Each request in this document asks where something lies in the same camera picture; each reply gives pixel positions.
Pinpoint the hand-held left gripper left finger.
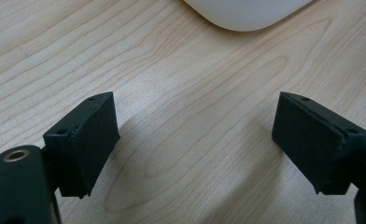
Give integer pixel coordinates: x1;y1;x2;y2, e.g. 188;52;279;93
42;91;121;200

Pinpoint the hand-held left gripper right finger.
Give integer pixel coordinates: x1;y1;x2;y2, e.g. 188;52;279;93
271;91;366;196

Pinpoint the white plastic bin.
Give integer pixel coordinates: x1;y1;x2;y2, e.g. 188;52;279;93
182;0;315;33

